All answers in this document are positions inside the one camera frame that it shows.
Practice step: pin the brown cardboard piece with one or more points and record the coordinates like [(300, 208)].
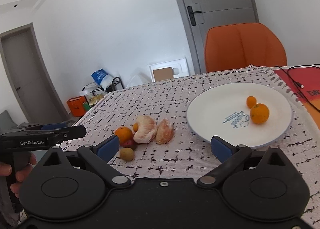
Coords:
[(163, 74)]

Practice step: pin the red paper mat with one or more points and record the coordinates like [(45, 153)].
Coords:
[(303, 80)]

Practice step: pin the grey sofa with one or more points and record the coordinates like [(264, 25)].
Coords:
[(7, 123)]

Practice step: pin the person's left hand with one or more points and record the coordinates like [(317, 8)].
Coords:
[(20, 175)]

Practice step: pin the orange chair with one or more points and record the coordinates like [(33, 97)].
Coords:
[(237, 46)]

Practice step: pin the white foam packaging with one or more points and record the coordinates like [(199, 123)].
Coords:
[(179, 67)]

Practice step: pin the small peeled pomelo piece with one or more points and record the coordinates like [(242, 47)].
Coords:
[(165, 131)]

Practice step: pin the large orange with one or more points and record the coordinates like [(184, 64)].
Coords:
[(124, 134)]

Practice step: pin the orange box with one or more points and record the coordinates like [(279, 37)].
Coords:
[(76, 106)]

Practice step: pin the white ceramic plate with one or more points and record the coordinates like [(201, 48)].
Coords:
[(222, 111)]

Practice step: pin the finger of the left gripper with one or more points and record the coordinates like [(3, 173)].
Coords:
[(69, 133), (52, 126)]

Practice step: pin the green kiwi fruit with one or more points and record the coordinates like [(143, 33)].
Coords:
[(127, 154)]

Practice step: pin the large peeled pomelo piece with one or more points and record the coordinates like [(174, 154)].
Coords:
[(147, 129)]

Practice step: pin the blue white bag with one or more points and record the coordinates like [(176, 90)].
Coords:
[(102, 78)]

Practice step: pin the patterned tablecloth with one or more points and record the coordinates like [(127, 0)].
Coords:
[(187, 155)]

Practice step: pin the tiny mandarin orange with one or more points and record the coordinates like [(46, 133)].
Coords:
[(135, 127)]

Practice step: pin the grey side door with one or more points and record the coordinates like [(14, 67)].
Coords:
[(29, 78)]

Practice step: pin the dark red fruit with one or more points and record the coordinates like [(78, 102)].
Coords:
[(130, 144)]

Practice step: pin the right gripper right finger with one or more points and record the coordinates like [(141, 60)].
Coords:
[(231, 158)]

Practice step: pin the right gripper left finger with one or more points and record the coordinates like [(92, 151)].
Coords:
[(96, 159)]

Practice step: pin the small mandarin orange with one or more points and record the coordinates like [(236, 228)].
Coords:
[(251, 102)]

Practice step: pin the grey door with handle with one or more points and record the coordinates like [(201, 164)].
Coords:
[(199, 16)]

